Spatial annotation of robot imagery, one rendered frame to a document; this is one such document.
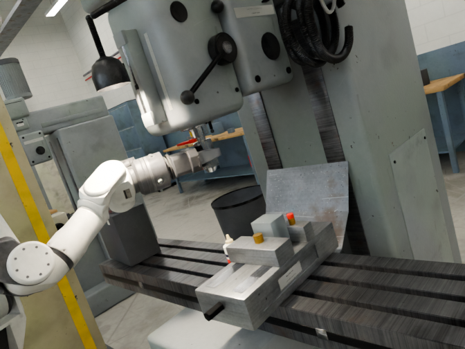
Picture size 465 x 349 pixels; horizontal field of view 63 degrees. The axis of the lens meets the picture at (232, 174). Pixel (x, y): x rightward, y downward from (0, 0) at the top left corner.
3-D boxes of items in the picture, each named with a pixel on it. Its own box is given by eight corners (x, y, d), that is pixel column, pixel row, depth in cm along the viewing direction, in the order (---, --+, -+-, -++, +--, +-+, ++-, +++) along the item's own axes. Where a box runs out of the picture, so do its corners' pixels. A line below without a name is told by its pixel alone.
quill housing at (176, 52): (194, 127, 82) (142, -29, 76) (145, 140, 97) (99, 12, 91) (252, 106, 94) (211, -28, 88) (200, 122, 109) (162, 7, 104)
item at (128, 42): (153, 124, 85) (120, 29, 81) (144, 128, 88) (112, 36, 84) (168, 120, 87) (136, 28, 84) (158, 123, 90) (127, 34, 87)
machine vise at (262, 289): (254, 332, 73) (237, 280, 71) (203, 318, 83) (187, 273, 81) (339, 246, 97) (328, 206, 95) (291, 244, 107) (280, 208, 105)
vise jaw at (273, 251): (279, 267, 80) (274, 250, 79) (230, 262, 90) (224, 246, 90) (295, 253, 84) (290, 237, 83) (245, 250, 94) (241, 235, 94)
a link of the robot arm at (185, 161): (194, 140, 89) (144, 157, 86) (207, 179, 91) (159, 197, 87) (183, 141, 101) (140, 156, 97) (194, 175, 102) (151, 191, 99)
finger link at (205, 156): (221, 157, 95) (198, 165, 94) (217, 145, 95) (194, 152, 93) (223, 157, 94) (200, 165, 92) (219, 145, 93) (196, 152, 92)
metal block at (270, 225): (277, 247, 87) (270, 223, 86) (257, 246, 91) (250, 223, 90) (290, 237, 90) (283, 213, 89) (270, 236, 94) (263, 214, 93)
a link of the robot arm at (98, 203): (129, 162, 87) (95, 206, 79) (138, 188, 94) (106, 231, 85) (106, 156, 89) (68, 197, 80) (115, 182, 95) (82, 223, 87)
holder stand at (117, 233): (131, 267, 130) (110, 213, 126) (109, 258, 148) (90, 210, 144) (161, 251, 137) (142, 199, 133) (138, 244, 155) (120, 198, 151)
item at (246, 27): (254, 93, 92) (221, -18, 87) (193, 113, 110) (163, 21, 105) (298, 79, 104) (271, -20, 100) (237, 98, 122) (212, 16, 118)
